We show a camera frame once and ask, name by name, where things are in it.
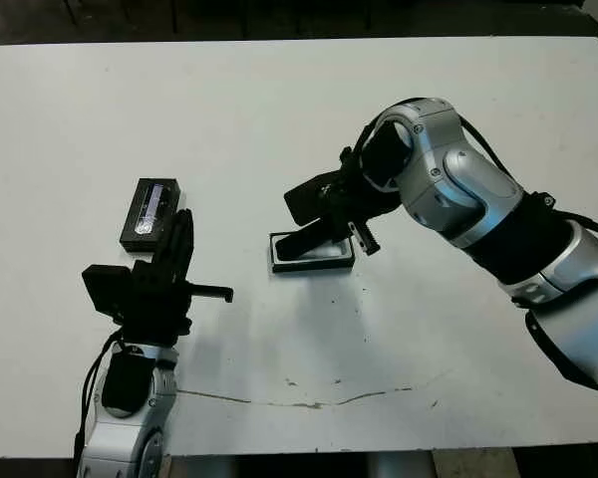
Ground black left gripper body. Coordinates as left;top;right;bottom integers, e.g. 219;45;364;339
114;258;234;346

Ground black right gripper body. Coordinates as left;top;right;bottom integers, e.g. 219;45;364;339
327;146;398;256

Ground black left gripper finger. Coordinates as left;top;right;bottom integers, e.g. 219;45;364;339
172;208;195;278
153;210;185;273

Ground black box lid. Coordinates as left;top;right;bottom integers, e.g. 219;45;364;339
120;177;181;255

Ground black box base white lining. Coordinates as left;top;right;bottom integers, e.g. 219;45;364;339
267;229;356;275

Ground silver right robot leg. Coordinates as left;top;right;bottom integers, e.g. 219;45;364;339
373;451;436;478

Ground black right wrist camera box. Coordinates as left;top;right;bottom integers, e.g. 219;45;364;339
283;171;343;226

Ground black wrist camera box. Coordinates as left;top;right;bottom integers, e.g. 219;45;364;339
283;171;343;226
81;265;136;320

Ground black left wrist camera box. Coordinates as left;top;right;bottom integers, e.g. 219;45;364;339
81;265;136;320

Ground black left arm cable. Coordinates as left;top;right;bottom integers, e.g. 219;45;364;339
74;332;122;449

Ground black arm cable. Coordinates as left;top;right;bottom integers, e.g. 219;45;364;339
74;332;122;449
457;115;598;235

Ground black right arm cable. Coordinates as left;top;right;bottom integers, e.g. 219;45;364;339
457;115;598;235

